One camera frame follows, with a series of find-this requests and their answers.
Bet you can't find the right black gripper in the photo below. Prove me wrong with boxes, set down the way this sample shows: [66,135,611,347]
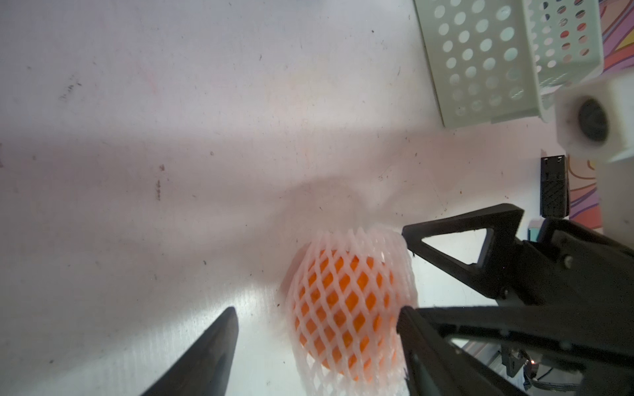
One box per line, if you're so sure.
[401,203,633,306]

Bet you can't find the mint green perforated basket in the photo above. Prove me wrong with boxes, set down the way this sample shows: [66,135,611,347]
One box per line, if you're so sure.
[414,0,604,129]

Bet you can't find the black stapler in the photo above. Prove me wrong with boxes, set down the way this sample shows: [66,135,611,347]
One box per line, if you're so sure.
[540,155,570,219]

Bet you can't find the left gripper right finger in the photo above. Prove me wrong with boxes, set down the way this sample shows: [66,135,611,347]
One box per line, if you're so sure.
[395,305,634,396]

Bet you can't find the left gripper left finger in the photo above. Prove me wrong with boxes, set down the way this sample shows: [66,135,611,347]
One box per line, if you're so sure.
[145,307,239,396]

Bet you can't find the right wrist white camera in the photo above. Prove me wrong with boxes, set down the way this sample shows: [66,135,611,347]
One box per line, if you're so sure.
[555,69,633,163]

